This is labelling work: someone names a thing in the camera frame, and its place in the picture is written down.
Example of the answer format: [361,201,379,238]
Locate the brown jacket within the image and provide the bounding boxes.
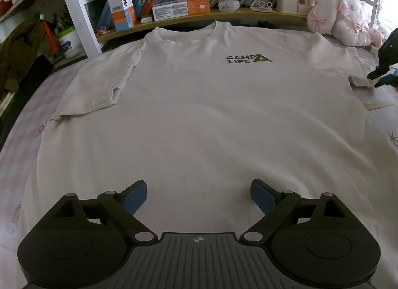
[0,21,44,92]

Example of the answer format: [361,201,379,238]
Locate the orange tassel ornament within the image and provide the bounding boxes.
[39,12,59,55]

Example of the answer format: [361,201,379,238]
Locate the white shelf post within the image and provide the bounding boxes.
[55,0,102,56]

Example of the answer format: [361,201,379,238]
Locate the tall white orange box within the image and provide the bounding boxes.
[104,0,137,32]

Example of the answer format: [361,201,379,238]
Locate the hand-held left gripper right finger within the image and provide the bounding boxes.
[239,178,350,244]

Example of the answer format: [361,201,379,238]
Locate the cream printed t-shirt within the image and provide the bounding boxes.
[26,20,398,277]

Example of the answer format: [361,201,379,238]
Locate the wooden bookshelf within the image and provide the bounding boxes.
[93,0,398,42]

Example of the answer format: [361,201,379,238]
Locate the flat white orange box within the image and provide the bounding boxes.
[152,0,210,22]

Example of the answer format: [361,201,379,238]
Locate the pink white plush toy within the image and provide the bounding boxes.
[306,0,384,47]

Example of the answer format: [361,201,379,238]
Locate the white tub with green rim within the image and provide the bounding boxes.
[56,26,83,58]

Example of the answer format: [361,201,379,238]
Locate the bunch of pens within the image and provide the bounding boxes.
[53,11,75,33]

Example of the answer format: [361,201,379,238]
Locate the white desk organiser box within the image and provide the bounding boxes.
[276,0,311,14]

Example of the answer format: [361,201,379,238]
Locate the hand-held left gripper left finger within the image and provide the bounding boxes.
[51,180,159,244]

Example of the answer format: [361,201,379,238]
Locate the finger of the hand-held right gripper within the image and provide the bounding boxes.
[367,65,391,80]
[374,71,398,88]

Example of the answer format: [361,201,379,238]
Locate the small white plastic case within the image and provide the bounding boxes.
[218,0,241,12]

